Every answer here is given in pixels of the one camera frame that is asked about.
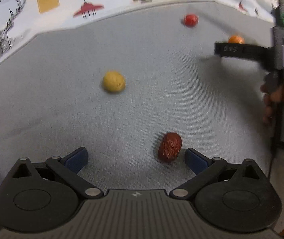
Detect grey printed sofa cover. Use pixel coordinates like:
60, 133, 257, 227
0, 0, 284, 234

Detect yellow-green fruit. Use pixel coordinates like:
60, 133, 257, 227
102, 71, 126, 93

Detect dark red jujube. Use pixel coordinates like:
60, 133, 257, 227
158, 132, 182, 162

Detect orange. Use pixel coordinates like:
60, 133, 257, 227
228, 35, 245, 44

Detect small red tomato far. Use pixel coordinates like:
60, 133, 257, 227
182, 14, 199, 27

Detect person right hand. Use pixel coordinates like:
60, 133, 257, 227
260, 84, 284, 125

